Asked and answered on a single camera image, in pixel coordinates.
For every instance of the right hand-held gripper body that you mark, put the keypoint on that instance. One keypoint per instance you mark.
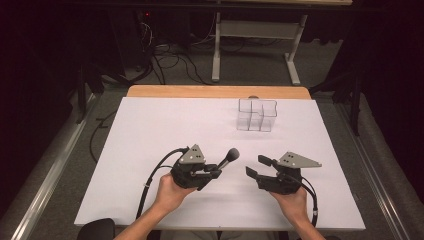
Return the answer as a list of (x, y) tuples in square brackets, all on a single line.
[(283, 181)]

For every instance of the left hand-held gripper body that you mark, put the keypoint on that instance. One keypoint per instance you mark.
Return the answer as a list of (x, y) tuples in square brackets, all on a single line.
[(190, 171)]

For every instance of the clear acrylic organizer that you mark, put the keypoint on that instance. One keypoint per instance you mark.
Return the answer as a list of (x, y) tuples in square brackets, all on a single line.
[(256, 115)]

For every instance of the person's right hand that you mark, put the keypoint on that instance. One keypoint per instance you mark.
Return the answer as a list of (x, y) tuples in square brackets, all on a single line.
[(295, 205)]

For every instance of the person's left hand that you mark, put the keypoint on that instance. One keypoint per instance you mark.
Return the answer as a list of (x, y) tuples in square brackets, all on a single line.
[(170, 195)]

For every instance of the white table cover sheet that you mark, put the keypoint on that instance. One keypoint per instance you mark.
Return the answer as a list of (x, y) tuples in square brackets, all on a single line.
[(160, 126)]

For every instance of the wooden table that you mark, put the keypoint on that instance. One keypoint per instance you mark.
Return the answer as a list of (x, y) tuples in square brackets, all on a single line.
[(200, 91)]

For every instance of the black stand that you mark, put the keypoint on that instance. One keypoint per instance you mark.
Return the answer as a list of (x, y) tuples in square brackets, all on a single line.
[(356, 100), (81, 90)]

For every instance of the black chair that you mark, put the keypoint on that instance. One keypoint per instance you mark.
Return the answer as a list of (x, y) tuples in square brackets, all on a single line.
[(96, 230)]

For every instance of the metal floor rail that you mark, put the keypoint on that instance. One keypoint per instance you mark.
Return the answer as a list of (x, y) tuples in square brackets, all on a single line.
[(53, 156), (373, 156)]

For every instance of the white metal desk frame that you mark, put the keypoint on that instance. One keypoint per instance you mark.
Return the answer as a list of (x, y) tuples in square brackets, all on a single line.
[(256, 29)]

